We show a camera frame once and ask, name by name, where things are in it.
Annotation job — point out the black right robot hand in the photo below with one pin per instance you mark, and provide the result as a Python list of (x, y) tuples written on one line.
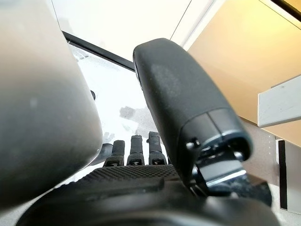
[(178, 99)]

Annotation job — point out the beige wooden cabinet panel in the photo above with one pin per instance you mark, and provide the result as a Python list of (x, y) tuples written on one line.
[(247, 51)]

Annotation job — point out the black floor strip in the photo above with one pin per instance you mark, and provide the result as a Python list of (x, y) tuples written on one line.
[(105, 53)]

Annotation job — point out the grey white shelf board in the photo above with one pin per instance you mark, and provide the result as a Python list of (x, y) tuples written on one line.
[(279, 106)]

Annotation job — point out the grey rounded container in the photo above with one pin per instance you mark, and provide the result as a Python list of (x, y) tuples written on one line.
[(35, 94)]

